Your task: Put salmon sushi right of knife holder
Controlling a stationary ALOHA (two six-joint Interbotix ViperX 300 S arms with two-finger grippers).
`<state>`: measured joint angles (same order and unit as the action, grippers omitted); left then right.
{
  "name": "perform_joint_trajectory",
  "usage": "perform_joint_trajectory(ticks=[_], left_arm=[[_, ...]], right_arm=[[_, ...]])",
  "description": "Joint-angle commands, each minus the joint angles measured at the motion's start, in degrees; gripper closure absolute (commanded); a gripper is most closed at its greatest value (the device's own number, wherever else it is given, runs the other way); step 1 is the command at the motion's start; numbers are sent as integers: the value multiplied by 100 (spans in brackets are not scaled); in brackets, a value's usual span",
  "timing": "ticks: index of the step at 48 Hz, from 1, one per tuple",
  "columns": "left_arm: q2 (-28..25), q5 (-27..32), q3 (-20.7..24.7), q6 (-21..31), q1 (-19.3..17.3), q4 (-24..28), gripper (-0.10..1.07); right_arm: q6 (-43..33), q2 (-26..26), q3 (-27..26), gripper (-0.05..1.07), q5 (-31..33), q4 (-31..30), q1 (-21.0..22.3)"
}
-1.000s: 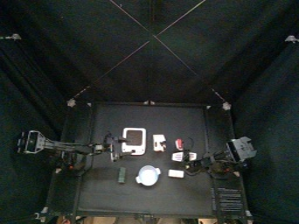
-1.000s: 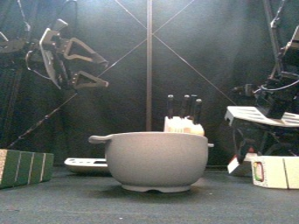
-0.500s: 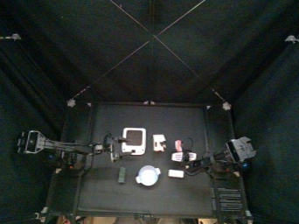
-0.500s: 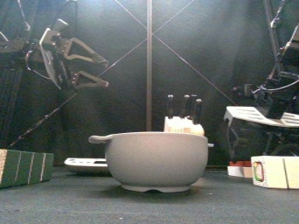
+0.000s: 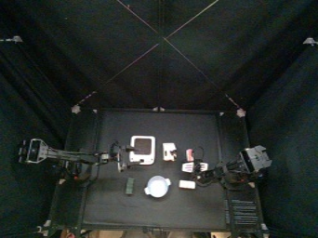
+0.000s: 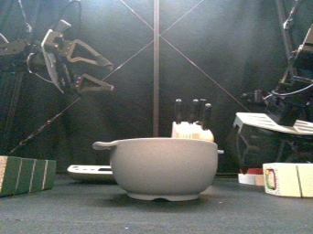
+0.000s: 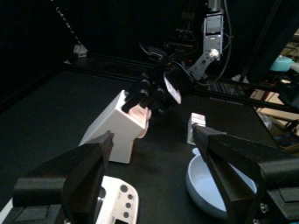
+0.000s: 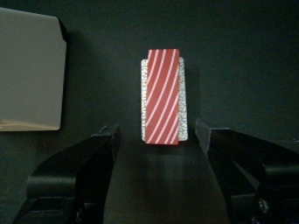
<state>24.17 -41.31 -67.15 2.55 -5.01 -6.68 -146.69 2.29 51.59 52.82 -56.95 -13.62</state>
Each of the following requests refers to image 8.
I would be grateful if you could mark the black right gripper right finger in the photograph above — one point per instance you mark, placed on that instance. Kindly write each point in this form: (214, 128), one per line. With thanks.
(248, 169)

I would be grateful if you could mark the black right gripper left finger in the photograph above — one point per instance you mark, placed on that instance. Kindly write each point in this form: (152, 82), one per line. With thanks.
(73, 180)

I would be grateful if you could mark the salmon sushi toy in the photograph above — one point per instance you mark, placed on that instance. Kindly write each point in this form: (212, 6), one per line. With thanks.
(163, 96)

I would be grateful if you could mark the beige knife holder block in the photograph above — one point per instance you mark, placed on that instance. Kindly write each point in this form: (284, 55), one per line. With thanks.
(31, 73)

